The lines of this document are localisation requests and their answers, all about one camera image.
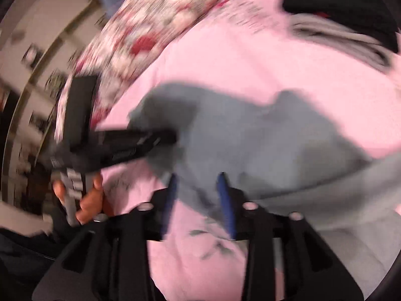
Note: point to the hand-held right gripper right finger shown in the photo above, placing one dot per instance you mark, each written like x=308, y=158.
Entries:
x=227, y=207

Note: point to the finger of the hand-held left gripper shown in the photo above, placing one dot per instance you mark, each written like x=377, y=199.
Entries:
x=131, y=144

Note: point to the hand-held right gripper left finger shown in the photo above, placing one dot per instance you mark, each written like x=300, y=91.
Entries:
x=168, y=205

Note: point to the grey pants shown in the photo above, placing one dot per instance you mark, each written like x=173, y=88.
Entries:
x=250, y=156

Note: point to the person's left hand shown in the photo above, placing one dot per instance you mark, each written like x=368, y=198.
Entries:
x=89, y=200

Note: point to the floral red white pillow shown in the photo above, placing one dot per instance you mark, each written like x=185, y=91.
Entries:
x=134, y=44

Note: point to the pink printed blanket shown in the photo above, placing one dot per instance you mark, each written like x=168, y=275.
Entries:
x=250, y=78

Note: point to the light grey folded cloth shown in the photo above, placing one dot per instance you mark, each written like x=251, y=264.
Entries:
x=341, y=45

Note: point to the black cloth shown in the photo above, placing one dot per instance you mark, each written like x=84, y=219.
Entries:
x=341, y=6

